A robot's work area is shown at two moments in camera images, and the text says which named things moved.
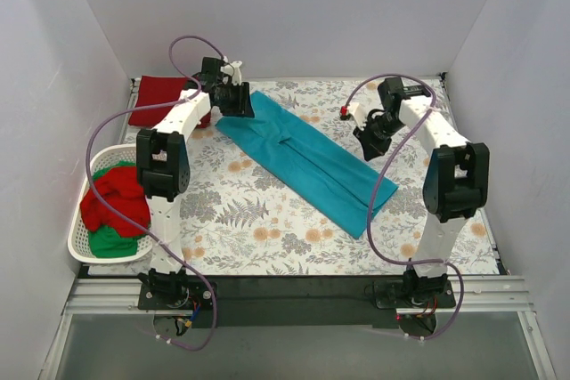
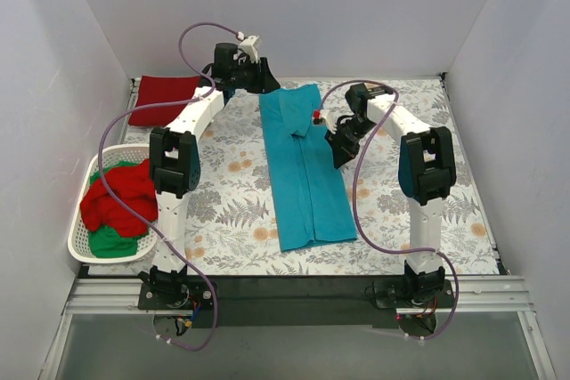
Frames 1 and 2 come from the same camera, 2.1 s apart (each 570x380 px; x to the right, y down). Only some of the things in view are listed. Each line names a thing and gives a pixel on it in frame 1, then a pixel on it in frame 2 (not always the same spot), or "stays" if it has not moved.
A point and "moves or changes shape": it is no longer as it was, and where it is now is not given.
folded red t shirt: (159, 89) stays
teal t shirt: (314, 162) moves or changes shape
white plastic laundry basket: (78, 236) stays
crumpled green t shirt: (105, 242) stays
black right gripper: (371, 138) to (340, 145)
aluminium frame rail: (492, 295) stays
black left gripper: (238, 101) to (259, 76)
